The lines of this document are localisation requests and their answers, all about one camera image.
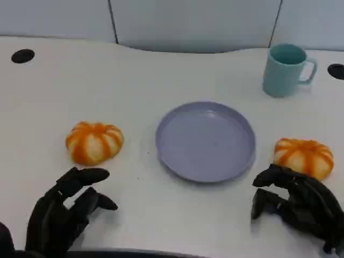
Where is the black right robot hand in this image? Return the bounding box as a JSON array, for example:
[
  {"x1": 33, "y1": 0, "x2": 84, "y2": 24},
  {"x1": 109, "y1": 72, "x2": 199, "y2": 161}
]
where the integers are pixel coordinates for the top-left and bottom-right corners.
[{"x1": 250, "y1": 163, "x2": 344, "y2": 255}]

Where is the black table cable hole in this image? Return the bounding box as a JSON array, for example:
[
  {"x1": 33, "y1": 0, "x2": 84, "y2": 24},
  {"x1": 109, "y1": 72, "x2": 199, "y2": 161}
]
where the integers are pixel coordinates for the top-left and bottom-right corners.
[
  {"x1": 327, "y1": 63, "x2": 344, "y2": 81},
  {"x1": 11, "y1": 48, "x2": 35, "y2": 65}
]

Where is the lilac plate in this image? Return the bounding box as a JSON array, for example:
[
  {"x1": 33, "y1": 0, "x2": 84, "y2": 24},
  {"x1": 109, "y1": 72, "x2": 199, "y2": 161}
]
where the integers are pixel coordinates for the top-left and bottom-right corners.
[{"x1": 155, "y1": 101, "x2": 256, "y2": 184}]

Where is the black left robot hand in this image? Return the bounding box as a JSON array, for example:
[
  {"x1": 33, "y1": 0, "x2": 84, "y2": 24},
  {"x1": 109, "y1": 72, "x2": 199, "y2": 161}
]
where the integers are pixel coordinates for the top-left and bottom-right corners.
[{"x1": 25, "y1": 167, "x2": 119, "y2": 255}]

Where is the orange white toy bread roll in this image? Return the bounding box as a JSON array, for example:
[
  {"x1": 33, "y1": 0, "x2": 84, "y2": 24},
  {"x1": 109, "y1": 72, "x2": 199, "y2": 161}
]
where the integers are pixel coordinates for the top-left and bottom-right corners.
[
  {"x1": 65, "y1": 121, "x2": 125, "y2": 166},
  {"x1": 273, "y1": 138, "x2": 335, "y2": 181}
]

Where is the pale green mug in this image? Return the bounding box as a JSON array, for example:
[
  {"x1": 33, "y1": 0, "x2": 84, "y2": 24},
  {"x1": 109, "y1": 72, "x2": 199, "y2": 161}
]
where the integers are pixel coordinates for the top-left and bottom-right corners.
[{"x1": 262, "y1": 44, "x2": 318, "y2": 98}]

